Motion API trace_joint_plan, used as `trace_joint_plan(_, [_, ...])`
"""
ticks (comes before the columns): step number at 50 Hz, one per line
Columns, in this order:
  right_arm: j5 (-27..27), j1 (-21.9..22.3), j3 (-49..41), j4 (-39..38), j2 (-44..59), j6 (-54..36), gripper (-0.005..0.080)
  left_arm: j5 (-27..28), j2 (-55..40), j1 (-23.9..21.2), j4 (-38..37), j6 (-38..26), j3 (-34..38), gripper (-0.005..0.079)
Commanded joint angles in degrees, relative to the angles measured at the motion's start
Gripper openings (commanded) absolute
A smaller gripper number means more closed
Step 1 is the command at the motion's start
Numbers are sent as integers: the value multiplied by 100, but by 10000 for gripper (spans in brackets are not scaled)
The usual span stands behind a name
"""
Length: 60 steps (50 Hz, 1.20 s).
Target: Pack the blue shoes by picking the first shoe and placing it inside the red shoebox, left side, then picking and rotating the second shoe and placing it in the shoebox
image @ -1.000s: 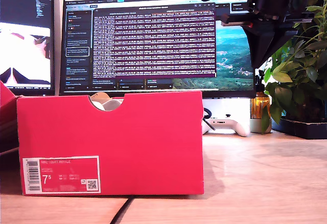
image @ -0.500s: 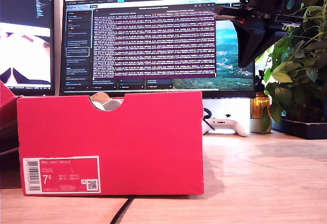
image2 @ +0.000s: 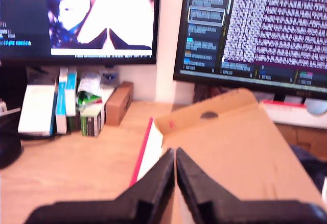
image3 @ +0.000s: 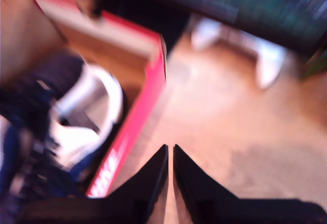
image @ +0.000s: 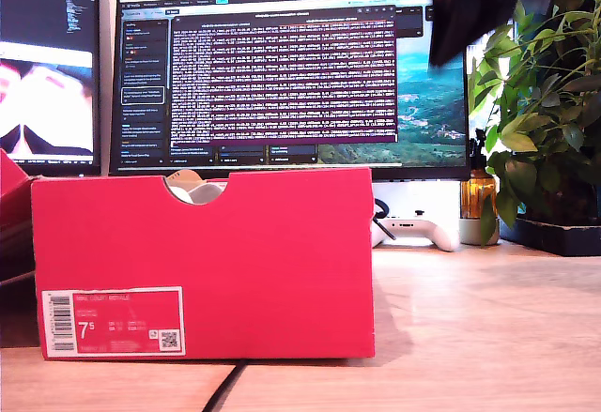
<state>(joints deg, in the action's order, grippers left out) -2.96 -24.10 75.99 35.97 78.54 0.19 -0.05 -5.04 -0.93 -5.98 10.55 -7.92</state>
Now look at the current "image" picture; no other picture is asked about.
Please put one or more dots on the dark blue planter tray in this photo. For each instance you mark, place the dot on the dark blue planter tray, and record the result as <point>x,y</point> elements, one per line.
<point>559,238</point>

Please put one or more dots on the pale round pot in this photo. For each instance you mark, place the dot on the pale round pot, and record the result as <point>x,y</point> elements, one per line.
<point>469,231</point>

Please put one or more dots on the black portrait computer monitor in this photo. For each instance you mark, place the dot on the black portrait computer monitor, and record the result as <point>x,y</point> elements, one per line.
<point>47,18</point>

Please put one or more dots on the red shoebox lid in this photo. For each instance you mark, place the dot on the red shoebox lid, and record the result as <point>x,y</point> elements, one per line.
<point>11,196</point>

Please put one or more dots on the green leafy houseplant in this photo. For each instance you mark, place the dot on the green leafy houseplant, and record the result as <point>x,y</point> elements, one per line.
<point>544,102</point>

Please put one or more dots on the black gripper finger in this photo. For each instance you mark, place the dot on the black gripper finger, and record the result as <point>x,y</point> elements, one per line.
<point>469,4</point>

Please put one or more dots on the amber glass pump bottle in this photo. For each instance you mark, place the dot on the amber glass pump bottle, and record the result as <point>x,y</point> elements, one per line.
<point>476,191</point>

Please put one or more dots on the red cardboard shoebox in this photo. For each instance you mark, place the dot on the red cardboard shoebox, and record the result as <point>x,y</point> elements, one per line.
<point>263,266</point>

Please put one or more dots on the wide black computer monitor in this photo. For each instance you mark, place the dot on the wide black computer monitor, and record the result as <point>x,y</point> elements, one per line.
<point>291,79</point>

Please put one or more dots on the white game controller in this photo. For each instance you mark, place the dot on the white game controller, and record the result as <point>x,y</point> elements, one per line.
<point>422,233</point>

